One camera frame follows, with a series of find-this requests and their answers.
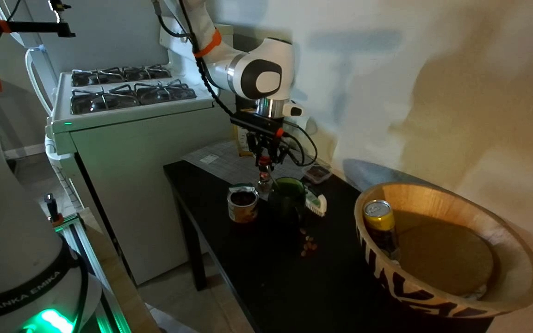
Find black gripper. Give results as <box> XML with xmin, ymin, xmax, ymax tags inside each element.
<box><xmin>230</xmin><ymin>110</ymin><xmax>293</xmax><ymax>184</ymax></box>

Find black topped spice bottle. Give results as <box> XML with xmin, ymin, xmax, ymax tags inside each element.
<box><xmin>256</xmin><ymin>160</ymin><xmax>277</xmax><ymax>201</ymax></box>

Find yellow lidded bottle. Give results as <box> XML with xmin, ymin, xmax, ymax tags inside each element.
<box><xmin>362</xmin><ymin>197</ymin><xmax>399</xmax><ymax>254</ymax></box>

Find wooden bowl with black pattern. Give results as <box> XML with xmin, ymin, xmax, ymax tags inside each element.
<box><xmin>353</xmin><ymin>180</ymin><xmax>533</xmax><ymax>319</ymax></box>

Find dark green jar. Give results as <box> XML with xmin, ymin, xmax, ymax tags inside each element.
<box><xmin>267</xmin><ymin>175</ymin><xmax>308</xmax><ymax>238</ymax></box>

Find grey paper placemat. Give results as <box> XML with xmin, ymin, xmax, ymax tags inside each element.
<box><xmin>182</xmin><ymin>138</ymin><xmax>317</xmax><ymax>184</ymax></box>

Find small dark card box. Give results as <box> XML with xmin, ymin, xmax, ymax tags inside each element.
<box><xmin>301</xmin><ymin>162</ymin><xmax>334</xmax><ymax>184</ymax></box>

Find small white object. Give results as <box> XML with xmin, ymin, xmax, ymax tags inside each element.
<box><xmin>303</xmin><ymin>190</ymin><xmax>329</xmax><ymax>217</ymax></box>

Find small red crumbs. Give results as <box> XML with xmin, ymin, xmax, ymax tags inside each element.
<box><xmin>297</xmin><ymin>229</ymin><xmax>319</xmax><ymax>256</ymax></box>

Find black side table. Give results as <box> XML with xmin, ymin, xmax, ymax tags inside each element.
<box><xmin>162</xmin><ymin>134</ymin><xmax>495</xmax><ymax>333</ymax></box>

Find white gas stove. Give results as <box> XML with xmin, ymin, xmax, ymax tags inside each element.
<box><xmin>42</xmin><ymin>14</ymin><xmax>238</xmax><ymax>286</ymax></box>

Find black stove burner grate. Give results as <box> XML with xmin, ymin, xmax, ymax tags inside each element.
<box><xmin>69</xmin><ymin>62</ymin><xmax>173</xmax><ymax>88</ymax></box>
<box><xmin>68</xmin><ymin>77</ymin><xmax>197</xmax><ymax>116</ymax></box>

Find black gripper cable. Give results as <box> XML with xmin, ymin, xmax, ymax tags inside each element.
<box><xmin>275</xmin><ymin>118</ymin><xmax>321</xmax><ymax>169</ymax></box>

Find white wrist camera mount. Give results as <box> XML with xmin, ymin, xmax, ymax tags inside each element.
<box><xmin>253</xmin><ymin>97</ymin><xmax>304</xmax><ymax>121</ymax></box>

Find metal robot cart frame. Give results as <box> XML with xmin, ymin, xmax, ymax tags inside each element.
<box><xmin>53</xmin><ymin>206</ymin><xmax>160</xmax><ymax>333</ymax></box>

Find black knob with red ring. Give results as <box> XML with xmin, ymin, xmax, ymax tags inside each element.
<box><xmin>44</xmin><ymin>192</ymin><xmax>64</xmax><ymax>225</ymax></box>

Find white hose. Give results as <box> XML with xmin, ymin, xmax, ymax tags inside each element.
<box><xmin>23</xmin><ymin>44</ymin><xmax>55</xmax><ymax>118</ymax></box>

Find black camera stand bar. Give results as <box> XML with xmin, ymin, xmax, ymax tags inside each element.
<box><xmin>0</xmin><ymin>18</ymin><xmax>77</xmax><ymax>38</ymax></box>

